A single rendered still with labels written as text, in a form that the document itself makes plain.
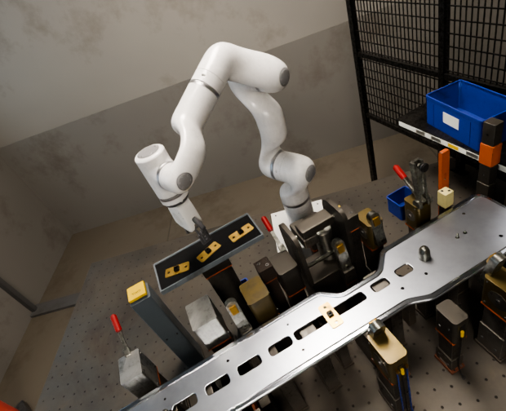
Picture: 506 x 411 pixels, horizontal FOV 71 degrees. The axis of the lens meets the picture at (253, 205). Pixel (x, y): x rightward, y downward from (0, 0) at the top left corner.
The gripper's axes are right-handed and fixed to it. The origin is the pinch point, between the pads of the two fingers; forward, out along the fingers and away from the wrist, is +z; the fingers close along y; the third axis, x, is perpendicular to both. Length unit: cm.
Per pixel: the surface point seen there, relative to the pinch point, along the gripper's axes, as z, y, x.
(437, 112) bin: 15, 23, 104
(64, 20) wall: -53, -220, 60
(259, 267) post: 14.9, 14.7, 7.6
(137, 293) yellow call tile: 8.9, -8.3, -24.5
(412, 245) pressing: 25, 44, 45
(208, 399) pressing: 24.9, 26.8, -29.1
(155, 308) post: 16.8, -5.8, -23.5
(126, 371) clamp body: 18.9, 3.7, -40.9
